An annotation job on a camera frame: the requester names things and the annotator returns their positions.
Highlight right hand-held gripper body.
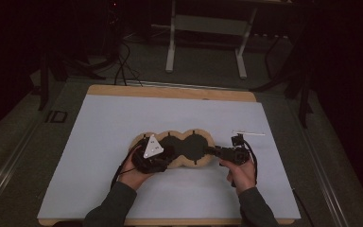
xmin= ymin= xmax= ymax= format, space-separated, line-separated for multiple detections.
xmin=216 ymin=130 xmax=267 ymax=166

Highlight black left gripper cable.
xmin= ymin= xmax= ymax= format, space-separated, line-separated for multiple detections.
xmin=110 ymin=145 xmax=144 ymax=190

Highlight black floor cables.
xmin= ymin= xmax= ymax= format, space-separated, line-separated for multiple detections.
xmin=112 ymin=40 xmax=144 ymax=87

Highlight person's left hand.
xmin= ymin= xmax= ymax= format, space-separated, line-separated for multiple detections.
xmin=117 ymin=147 xmax=155 ymax=192

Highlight person's right hand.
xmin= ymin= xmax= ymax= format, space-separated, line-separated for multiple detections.
xmin=218 ymin=156 xmax=257 ymax=196

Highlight black rectangular floor frame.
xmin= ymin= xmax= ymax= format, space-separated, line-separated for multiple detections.
xmin=44 ymin=110 xmax=68 ymax=124

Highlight tan fleece lobed pad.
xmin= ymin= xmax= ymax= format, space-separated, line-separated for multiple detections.
xmin=130 ymin=128 xmax=216 ymax=169

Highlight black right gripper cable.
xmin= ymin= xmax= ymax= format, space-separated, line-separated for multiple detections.
xmin=241 ymin=138 xmax=259 ymax=186

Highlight white metal stand frame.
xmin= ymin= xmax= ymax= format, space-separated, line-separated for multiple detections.
xmin=164 ymin=0 xmax=260 ymax=80

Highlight white table cover sheet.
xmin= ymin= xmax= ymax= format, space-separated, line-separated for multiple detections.
xmin=36 ymin=94 xmax=303 ymax=220

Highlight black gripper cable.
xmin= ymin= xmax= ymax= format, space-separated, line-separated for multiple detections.
xmin=110 ymin=145 xmax=144 ymax=190
xmin=241 ymin=138 xmax=259 ymax=186

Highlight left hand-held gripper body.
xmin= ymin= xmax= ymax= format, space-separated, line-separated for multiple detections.
xmin=130 ymin=133 xmax=176 ymax=175

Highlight metal floor rail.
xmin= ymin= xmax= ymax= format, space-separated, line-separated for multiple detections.
xmin=291 ymin=102 xmax=352 ymax=227
xmin=0 ymin=121 xmax=43 ymax=211

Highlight black tripod stand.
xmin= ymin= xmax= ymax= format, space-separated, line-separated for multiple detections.
xmin=37 ymin=44 xmax=108 ymax=112
xmin=251 ymin=27 xmax=317 ymax=130

